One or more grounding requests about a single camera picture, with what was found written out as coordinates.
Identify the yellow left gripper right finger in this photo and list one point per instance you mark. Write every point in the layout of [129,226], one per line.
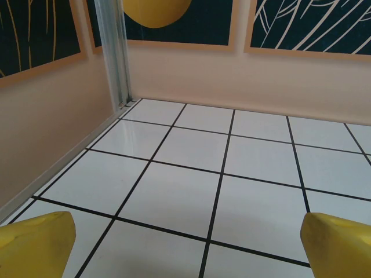
[339,249]

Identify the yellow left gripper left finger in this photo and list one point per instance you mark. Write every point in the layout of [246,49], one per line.
[34,246]

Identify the aluminium table edge rail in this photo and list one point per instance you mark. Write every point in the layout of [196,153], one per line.
[58,171]

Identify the aluminium corner post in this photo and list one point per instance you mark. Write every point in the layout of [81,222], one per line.
[114,52]

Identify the wall panel golden lines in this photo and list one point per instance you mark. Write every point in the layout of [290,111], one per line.
[37,29]

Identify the wall panel pale leaf outlines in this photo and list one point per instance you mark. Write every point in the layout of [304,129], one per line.
[310,26]

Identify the wall panel orange oval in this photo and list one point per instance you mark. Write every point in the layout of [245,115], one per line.
[179,20]

